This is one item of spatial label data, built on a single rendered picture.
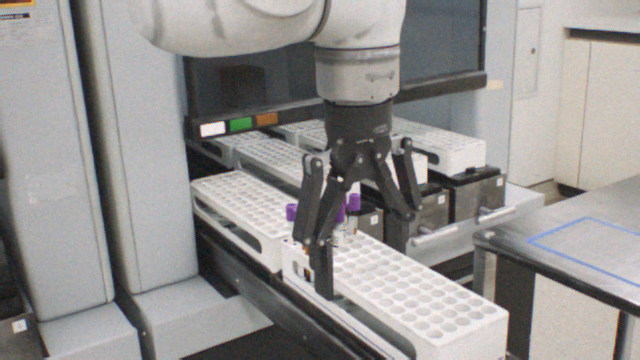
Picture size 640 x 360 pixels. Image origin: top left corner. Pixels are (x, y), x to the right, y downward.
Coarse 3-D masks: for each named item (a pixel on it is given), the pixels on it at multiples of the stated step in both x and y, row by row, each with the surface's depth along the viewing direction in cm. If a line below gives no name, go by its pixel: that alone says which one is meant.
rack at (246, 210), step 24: (192, 192) 106; (216, 192) 102; (240, 192) 102; (264, 192) 102; (216, 216) 103; (240, 216) 92; (264, 216) 92; (240, 240) 93; (264, 240) 86; (264, 264) 87
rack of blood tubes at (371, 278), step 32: (288, 256) 81; (352, 256) 79; (384, 256) 77; (352, 288) 70; (384, 288) 70; (416, 288) 69; (448, 288) 70; (352, 320) 71; (384, 320) 65; (416, 320) 64; (448, 320) 63; (480, 320) 63; (416, 352) 62; (448, 352) 60; (480, 352) 63
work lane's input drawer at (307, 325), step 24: (216, 240) 99; (216, 264) 98; (240, 264) 91; (240, 288) 92; (264, 288) 85; (288, 288) 81; (264, 312) 86; (288, 312) 80; (312, 312) 77; (288, 336) 82; (312, 336) 76; (336, 336) 73
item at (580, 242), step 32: (608, 192) 109; (512, 224) 97; (544, 224) 97; (576, 224) 96; (608, 224) 96; (480, 256) 95; (512, 256) 89; (544, 256) 86; (576, 256) 86; (608, 256) 86; (480, 288) 96; (576, 288) 81; (608, 288) 78
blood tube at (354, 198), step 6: (348, 198) 82; (354, 198) 81; (348, 204) 82; (354, 204) 82; (354, 210) 82; (348, 216) 83; (354, 216) 82; (348, 222) 83; (354, 222) 83; (348, 228) 83; (354, 228) 83; (348, 234) 83; (354, 234) 83
